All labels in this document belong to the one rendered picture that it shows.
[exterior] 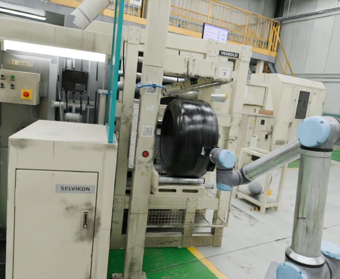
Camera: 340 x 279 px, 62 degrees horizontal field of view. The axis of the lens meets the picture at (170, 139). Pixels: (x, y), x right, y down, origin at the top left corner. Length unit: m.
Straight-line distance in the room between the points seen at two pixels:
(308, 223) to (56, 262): 1.03
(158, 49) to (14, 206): 1.25
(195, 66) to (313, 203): 1.41
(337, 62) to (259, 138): 8.12
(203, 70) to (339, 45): 12.27
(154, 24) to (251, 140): 4.88
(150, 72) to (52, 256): 1.21
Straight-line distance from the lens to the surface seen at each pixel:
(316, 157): 1.22
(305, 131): 1.21
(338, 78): 14.03
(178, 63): 2.24
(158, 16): 1.98
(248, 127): 6.37
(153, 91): 1.93
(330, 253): 1.48
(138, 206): 2.09
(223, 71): 2.36
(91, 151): 1.17
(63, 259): 1.35
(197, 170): 1.95
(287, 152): 1.44
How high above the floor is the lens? 1.50
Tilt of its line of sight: 9 degrees down
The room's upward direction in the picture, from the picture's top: 7 degrees clockwise
